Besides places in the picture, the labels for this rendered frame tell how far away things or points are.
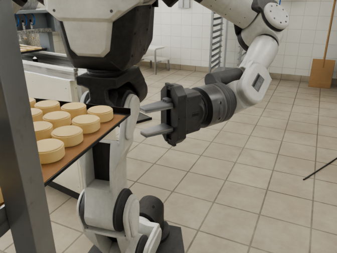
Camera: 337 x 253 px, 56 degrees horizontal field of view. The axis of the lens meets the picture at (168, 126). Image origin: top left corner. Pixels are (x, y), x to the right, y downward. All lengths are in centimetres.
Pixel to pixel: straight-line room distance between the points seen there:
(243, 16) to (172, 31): 508
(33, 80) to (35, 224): 176
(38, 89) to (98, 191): 117
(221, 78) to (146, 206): 94
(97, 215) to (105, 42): 54
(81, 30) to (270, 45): 49
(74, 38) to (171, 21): 508
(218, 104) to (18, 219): 43
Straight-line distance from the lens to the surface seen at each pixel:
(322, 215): 226
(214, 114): 64
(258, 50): 83
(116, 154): 96
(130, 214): 106
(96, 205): 107
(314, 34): 544
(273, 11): 89
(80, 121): 58
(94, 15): 86
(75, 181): 213
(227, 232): 196
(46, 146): 50
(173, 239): 164
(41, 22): 267
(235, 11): 89
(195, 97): 62
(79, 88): 186
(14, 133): 32
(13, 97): 32
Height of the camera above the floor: 127
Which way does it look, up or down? 22 degrees down
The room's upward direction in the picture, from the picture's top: straight up
